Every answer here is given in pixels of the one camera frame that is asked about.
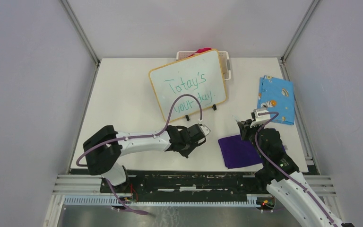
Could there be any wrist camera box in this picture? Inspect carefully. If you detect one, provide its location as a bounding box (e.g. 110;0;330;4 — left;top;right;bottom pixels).
199;124;211;137
250;107;271;127

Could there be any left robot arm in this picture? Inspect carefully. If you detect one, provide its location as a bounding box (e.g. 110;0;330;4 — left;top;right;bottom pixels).
76;124;210;193

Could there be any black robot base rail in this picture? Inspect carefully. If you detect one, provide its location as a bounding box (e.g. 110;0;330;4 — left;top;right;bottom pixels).
114;170;270;202

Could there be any yellow-framed whiteboard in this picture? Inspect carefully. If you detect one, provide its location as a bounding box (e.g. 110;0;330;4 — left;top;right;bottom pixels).
148;49;227;121

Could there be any blue space-print cloth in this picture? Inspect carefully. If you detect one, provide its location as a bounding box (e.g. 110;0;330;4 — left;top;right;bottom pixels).
257;75;295;125

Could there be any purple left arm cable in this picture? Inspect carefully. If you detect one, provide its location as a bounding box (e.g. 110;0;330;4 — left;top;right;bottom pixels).
76;94;203;217

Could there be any purple folded cloth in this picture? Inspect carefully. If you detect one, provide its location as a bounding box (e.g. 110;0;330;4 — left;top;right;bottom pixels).
218;135;263;169

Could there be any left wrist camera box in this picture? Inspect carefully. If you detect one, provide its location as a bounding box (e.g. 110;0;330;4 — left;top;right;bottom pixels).
199;124;211;137

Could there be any white slotted cable duct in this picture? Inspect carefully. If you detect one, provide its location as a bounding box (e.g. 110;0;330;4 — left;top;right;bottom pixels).
63;195;260;208

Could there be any pink folded cloth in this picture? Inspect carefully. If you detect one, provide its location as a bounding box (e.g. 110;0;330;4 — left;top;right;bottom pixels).
189;48;212;57

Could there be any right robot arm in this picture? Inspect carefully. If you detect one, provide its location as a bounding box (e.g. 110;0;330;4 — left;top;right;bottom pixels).
237;119;353;227

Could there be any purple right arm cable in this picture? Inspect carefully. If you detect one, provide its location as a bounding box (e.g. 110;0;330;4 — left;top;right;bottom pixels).
254;111;339;227

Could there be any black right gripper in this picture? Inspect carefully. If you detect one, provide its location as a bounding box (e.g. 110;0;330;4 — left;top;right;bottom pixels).
237;119;267;160

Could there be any white perforated plastic basket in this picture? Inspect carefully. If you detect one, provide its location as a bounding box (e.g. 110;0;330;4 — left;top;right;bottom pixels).
176;51;232;81

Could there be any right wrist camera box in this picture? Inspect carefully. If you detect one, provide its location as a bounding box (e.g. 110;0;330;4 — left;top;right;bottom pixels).
250;107;271;127

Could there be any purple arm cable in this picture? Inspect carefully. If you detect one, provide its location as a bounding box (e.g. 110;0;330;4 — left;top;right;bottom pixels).
254;111;339;227
76;94;203;217

